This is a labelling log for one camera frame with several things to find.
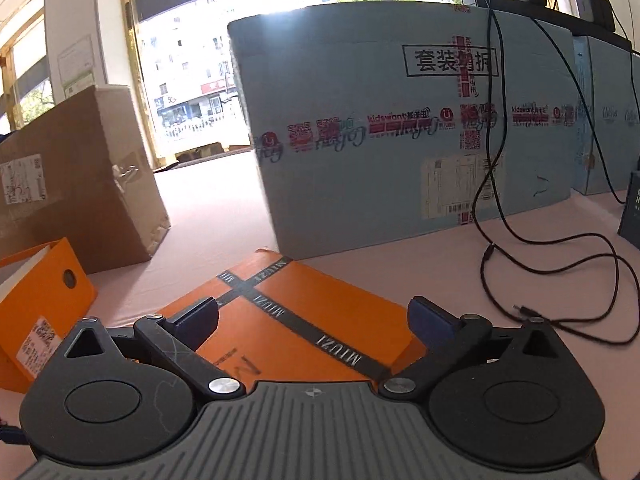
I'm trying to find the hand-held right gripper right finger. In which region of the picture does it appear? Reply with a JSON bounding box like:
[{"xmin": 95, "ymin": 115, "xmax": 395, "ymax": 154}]
[{"xmin": 377, "ymin": 296, "xmax": 571, "ymax": 402}]

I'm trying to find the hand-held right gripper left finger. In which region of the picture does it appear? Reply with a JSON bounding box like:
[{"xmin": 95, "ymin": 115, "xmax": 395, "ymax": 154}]
[{"xmin": 62, "ymin": 296, "xmax": 247, "ymax": 402}]

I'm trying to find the orange box lid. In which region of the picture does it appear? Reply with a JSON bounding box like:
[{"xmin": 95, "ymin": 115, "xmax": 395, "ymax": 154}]
[{"xmin": 159, "ymin": 247, "xmax": 428, "ymax": 386}]

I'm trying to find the orange shoe box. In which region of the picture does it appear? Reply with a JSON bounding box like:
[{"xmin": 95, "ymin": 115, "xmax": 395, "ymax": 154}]
[{"xmin": 0, "ymin": 237, "xmax": 98, "ymax": 395}]

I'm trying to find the pink desktop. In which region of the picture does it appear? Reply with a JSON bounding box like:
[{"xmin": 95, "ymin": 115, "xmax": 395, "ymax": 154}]
[{"xmin": 0, "ymin": 150, "xmax": 640, "ymax": 480}]

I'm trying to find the large light blue carton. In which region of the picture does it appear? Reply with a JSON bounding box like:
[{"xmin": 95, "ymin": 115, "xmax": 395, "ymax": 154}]
[{"xmin": 227, "ymin": 0, "xmax": 588, "ymax": 261}]

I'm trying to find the brown cardboard box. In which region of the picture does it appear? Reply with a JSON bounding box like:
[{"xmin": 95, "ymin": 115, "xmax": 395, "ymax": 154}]
[{"xmin": 0, "ymin": 84, "xmax": 172, "ymax": 276}]

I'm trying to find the dark blue box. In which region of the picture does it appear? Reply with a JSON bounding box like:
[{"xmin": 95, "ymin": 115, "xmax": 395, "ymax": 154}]
[{"xmin": 617, "ymin": 170, "xmax": 640, "ymax": 251}]

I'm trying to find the small light blue carton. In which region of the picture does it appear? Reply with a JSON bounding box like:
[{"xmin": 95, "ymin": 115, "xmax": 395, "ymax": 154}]
[{"xmin": 570, "ymin": 35, "xmax": 640, "ymax": 197}]

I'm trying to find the black flat panel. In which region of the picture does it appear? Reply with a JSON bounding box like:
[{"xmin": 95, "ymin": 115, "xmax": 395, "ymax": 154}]
[{"xmin": 490, "ymin": 0, "xmax": 633, "ymax": 53}]

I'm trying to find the long black cable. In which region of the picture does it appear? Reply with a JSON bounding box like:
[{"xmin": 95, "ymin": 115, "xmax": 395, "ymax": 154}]
[{"xmin": 470, "ymin": 7, "xmax": 640, "ymax": 346}]

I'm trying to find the green-edged wall poster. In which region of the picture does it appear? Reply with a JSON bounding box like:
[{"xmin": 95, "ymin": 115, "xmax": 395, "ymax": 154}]
[{"xmin": 64, "ymin": 72, "xmax": 97, "ymax": 101}]

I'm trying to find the golden window frame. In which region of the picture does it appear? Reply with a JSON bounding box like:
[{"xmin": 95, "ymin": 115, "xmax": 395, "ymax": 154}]
[{"xmin": 117, "ymin": 0, "xmax": 181, "ymax": 173}]

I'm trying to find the white wall notice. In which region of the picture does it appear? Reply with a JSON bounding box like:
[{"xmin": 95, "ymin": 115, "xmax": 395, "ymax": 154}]
[{"xmin": 56, "ymin": 35, "xmax": 96, "ymax": 78}]

